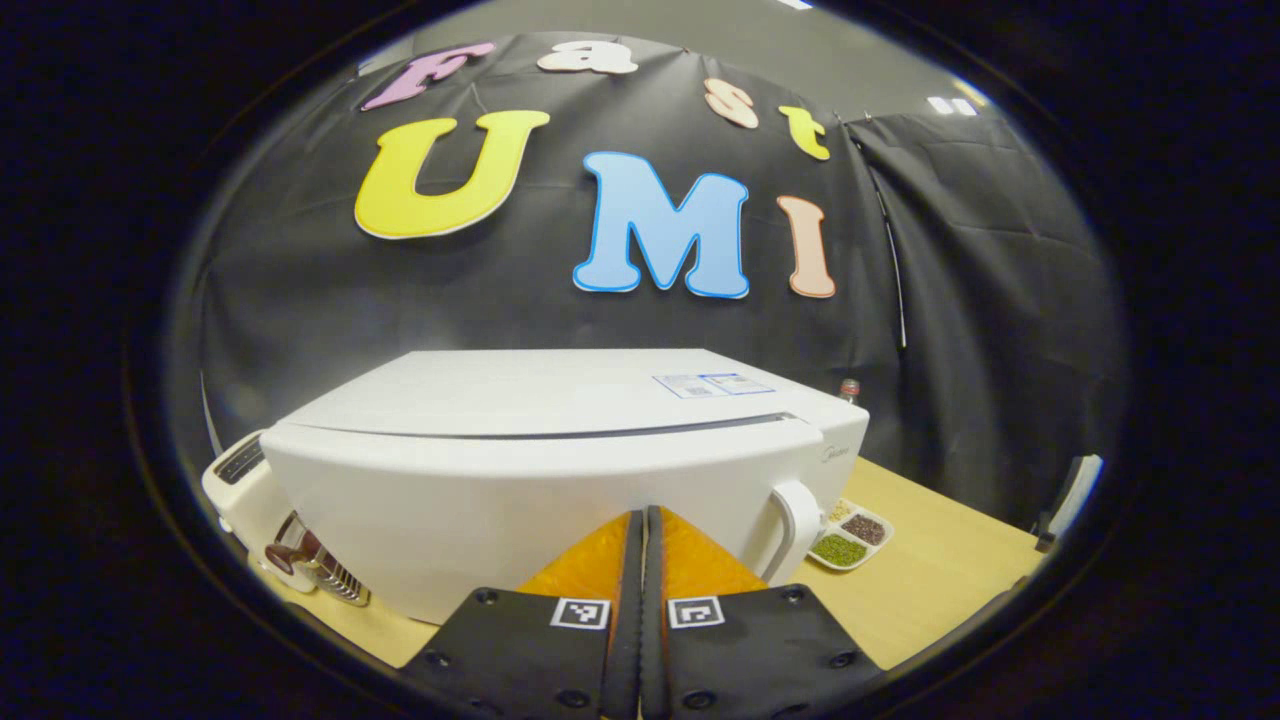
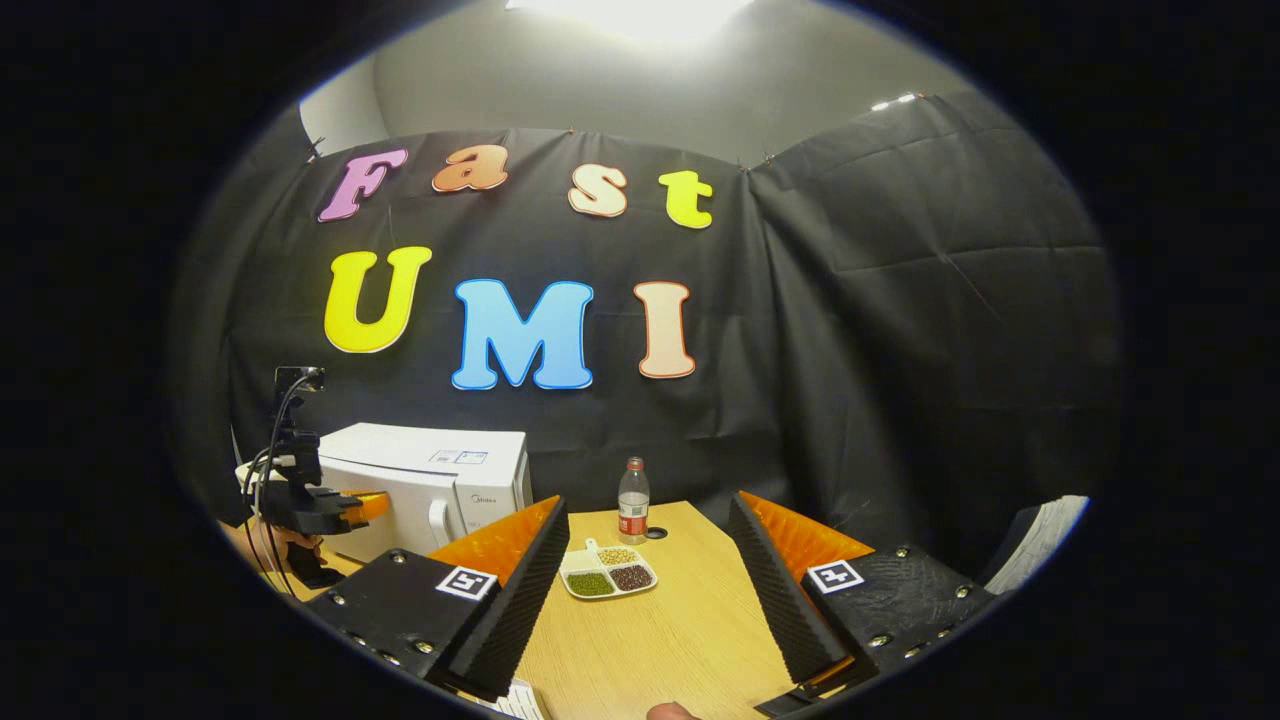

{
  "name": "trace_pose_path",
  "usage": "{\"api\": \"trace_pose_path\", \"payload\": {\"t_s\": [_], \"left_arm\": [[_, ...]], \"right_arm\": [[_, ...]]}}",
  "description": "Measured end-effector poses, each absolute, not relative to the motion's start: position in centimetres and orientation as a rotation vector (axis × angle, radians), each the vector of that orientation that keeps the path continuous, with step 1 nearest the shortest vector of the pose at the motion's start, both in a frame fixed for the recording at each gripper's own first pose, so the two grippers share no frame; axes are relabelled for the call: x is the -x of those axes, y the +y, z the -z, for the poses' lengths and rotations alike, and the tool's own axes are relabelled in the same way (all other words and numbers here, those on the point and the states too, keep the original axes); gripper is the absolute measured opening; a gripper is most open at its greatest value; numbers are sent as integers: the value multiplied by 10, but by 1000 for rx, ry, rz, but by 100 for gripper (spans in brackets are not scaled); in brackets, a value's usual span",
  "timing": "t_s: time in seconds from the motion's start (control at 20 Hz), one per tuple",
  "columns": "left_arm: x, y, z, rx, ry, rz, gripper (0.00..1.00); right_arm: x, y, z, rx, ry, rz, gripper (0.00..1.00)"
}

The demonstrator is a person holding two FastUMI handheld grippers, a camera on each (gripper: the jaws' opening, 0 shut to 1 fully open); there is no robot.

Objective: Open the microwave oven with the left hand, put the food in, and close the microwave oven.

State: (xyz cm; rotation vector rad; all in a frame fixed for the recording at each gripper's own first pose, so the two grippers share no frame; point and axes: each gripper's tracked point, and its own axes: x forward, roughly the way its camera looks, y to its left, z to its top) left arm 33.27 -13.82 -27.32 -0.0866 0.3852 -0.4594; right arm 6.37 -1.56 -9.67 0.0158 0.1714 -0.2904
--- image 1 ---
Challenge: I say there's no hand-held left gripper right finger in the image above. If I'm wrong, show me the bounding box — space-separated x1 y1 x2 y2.
643 505 886 720

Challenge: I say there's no white toaster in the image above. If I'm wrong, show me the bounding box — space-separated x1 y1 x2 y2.
202 430 301 576

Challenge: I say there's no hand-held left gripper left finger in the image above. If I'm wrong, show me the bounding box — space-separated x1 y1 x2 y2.
400 508 644 720

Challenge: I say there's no white divided dish of beans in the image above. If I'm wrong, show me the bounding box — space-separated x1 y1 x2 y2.
805 497 894 571

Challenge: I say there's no black backdrop cloth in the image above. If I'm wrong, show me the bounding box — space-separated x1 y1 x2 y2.
165 30 1131 531

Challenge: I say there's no metal wire basket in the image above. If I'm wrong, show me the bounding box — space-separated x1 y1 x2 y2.
265 512 371 608

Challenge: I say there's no white microwave oven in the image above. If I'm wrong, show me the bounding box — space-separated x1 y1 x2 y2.
260 348 871 626

